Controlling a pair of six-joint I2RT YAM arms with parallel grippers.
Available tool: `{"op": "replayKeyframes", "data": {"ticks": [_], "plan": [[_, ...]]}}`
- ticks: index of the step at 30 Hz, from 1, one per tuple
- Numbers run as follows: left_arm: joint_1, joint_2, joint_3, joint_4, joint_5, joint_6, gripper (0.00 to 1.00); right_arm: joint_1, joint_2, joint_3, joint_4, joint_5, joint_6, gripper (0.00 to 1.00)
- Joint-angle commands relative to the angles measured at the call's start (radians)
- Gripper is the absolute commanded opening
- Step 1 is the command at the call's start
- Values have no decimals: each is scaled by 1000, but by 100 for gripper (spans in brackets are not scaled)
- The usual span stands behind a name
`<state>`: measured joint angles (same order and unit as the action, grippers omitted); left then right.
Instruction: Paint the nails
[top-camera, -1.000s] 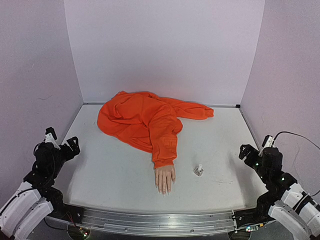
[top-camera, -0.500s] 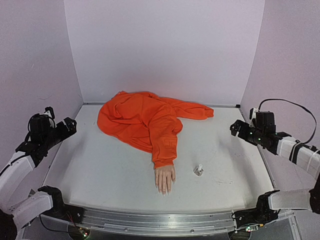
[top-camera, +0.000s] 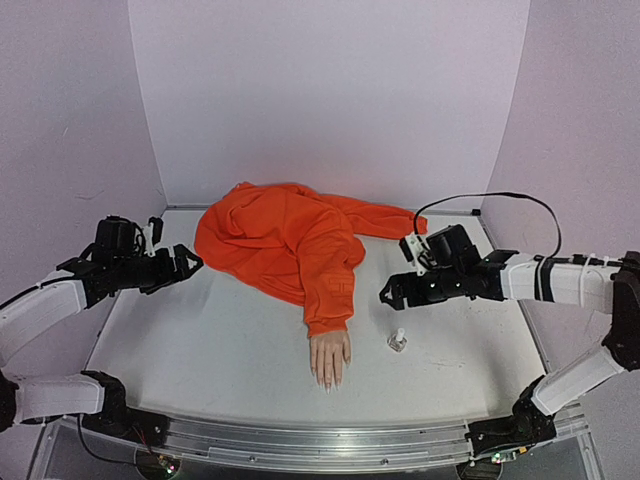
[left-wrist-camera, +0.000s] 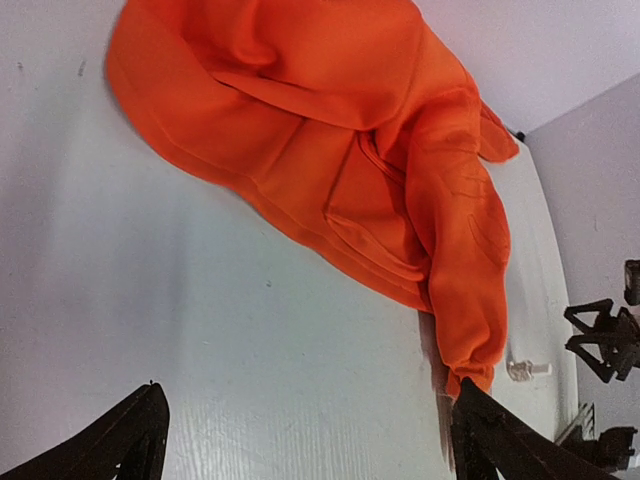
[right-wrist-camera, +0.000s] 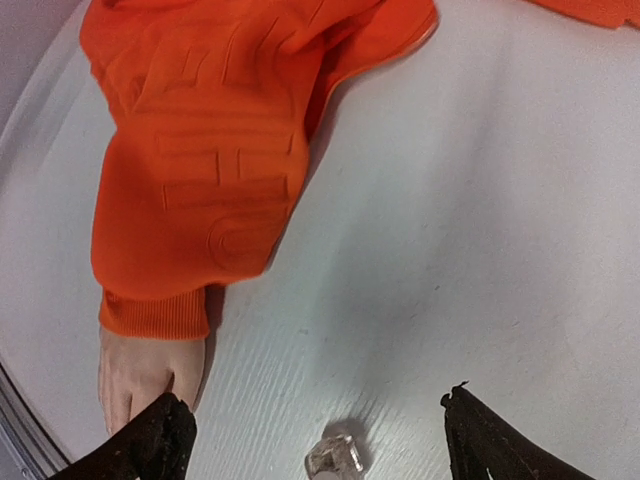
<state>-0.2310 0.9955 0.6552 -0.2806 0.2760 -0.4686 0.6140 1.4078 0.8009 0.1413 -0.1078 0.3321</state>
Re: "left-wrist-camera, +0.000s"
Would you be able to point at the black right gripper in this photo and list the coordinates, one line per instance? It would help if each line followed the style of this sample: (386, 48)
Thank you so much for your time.
(608, 342)

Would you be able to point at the orange hoodie sweatshirt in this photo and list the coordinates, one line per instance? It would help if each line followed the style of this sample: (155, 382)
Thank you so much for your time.
(350, 127)

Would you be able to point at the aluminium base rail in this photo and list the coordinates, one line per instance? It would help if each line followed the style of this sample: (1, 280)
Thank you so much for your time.
(581, 429)

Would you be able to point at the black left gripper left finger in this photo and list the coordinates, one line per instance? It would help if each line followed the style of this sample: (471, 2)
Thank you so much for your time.
(127, 442)

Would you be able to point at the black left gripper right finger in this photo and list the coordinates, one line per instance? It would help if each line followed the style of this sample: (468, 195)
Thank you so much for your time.
(489, 442)

